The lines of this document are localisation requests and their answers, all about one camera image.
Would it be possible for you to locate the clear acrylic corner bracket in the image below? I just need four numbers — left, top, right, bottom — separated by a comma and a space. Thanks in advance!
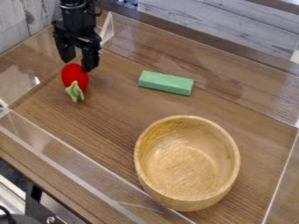
98, 11, 115, 45

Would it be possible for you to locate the clear acrylic tray wall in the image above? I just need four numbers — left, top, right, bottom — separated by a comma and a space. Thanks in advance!
0, 101, 195, 224

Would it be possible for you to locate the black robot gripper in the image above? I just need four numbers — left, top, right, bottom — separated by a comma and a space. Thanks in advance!
51, 0, 103, 72

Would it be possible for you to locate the red plush strawberry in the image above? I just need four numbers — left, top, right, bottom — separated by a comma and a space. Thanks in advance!
60, 63, 90, 102

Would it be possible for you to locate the green rectangular block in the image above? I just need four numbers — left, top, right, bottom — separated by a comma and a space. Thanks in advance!
138, 71, 194, 95

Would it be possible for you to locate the black metal table bracket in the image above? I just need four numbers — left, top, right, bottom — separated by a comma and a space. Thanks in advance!
24, 185, 67, 224

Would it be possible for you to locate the black cable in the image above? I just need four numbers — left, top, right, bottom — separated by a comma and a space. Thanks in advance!
0, 205, 17, 224

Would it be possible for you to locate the wooden bowl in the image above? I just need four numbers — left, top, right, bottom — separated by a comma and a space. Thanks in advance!
135, 115, 240, 212

